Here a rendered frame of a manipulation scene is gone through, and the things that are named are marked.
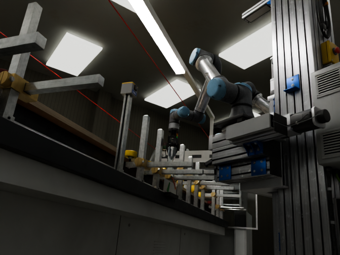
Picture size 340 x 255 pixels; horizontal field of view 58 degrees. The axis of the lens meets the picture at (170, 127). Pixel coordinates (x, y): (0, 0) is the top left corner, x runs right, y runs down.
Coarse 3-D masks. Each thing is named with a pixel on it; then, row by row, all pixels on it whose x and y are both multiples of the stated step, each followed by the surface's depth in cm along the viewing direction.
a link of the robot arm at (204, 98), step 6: (216, 60) 204; (216, 66) 206; (204, 84) 213; (204, 90) 213; (204, 96) 213; (198, 102) 216; (204, 102) 214; (198, 108) 216; (204, 108) 216; (198, 114) 216; (204, 114) 221; (192, 120) 217; (198, 120) 218; (204, 120) 219
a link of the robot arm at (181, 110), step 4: (180, 108) 211; (184, 108) 211; (188, 108) 212; (176, 112) 214; (180, 112) 210; (184, 112) 210; (188, 112) 211; (192, 112) 215; (176, 116) 215; (180, 116) 212; (184, 116) 211; (188, 116) 214; (192, 116) 215; (188, 120) 217
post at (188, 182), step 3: (189, 156) 286; (189, 159) 284; (192, 159) 286; (189, 168) 281; (189, 180) 277; (189, 183) 276; (189, 186) 275; (186, 189) 275; (189, 189) 274; (186, 192) 274; (189, 192) 273; (186, 195) 273; (189, 195) 272; (186, 198) 272; (189, 198) 271; (186, 201) 271; (189, 201) 271
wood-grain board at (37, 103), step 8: (24, 104) 128; (32, 104) 128; (40, 104) 132; (40, 112) 136; (48, 112) 136; (56, 112) 141; (56, 120) 144; (64, 120) 146; (64, 128) 153; (72, 128) 152; (80, 128) 157; (80, 136) 164; (88, 136) 163; (96, 136) 170; (96, 144) 176; (104, 144) 177; (112, 152) 191; (128, 160) 207; (152, 176) 252; (176, 184) 288; (184, 192) 321
